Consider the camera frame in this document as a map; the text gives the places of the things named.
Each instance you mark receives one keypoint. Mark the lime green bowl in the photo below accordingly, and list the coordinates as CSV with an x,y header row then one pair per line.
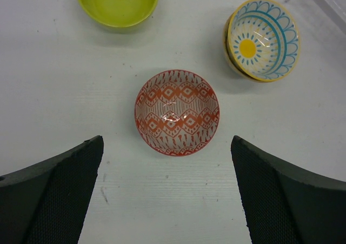
x,y
119,15

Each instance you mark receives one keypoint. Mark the red patterned glass bowl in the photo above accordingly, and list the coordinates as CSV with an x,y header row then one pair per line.
x,y
177,112

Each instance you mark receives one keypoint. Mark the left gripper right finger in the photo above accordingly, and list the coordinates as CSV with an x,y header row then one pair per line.
x,y
284,203

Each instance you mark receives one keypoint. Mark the blue yellow sun bowl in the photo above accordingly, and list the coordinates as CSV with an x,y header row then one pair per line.
x,y
263,40

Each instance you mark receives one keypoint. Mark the white floral pattern bowl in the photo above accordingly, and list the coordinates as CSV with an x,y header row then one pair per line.
x,y
228,57

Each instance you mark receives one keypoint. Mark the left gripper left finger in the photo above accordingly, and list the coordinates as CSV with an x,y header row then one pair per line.
x,y
47,202

